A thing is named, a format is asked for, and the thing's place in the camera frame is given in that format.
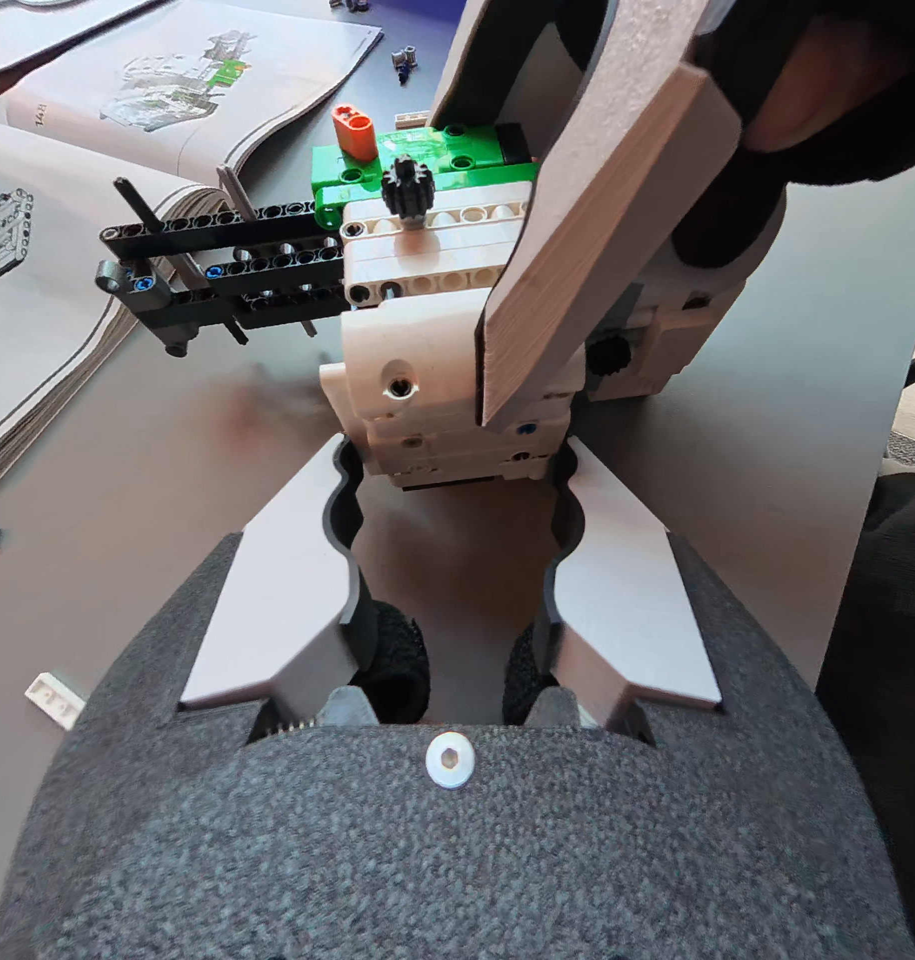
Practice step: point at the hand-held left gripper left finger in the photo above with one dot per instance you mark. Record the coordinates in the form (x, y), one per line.
(277, 600)

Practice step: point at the scattered small lego pieces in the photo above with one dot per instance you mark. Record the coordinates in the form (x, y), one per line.
(406, 56)

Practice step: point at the white lego plate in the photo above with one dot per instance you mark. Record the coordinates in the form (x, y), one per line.
(55, 699)

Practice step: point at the person's dark clothing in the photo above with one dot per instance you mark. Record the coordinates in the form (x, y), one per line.
(877, 675)

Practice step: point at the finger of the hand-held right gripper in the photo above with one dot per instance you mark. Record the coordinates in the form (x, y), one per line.
(487, 60)
(577, 247)

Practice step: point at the open lego instruction booklet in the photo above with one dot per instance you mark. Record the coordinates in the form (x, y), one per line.
(52, 337)

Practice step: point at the lego truck model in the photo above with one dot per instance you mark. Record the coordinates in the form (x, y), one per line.
(427, 135)

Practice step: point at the person's right hand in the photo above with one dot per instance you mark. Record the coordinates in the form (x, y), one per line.
(802, 97)

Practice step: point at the white lego cab piece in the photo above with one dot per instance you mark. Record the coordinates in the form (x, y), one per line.
(427, 352)

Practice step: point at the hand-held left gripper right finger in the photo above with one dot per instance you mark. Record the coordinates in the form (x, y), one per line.
(630, 600)

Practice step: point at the white instruction sign stand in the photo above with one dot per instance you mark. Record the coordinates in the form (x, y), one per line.
(52, 30)

